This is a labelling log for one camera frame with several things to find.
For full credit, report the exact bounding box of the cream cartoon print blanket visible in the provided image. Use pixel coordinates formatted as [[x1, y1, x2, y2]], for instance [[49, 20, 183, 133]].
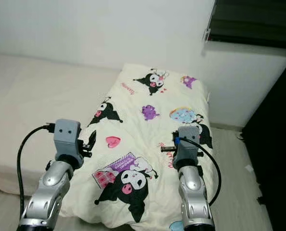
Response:
[[59, 63, 217, 231]]

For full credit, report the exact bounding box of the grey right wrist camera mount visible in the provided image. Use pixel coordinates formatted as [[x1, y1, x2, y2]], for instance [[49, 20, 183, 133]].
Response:
[[175, 126, 201, 167]]

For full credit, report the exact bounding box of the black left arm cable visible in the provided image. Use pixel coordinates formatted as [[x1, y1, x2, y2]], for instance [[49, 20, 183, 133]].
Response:
[[16, 124, 57, 217]]

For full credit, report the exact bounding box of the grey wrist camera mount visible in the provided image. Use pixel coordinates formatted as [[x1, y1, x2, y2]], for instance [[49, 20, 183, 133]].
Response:
[[175, 126, 201, 167], [54, 119, 82, 162]]

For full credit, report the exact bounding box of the black wardrobe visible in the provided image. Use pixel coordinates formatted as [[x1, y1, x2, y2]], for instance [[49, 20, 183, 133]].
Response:
[[242, 48, 286, 231]]

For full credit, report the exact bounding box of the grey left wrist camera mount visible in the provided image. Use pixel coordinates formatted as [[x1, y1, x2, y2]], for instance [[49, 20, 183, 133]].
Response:
[[54, 119, 82, 162]]

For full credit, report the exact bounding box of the bed with beige sheet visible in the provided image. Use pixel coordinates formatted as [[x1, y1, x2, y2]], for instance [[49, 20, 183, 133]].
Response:
[[0, 53, 136, 224]]

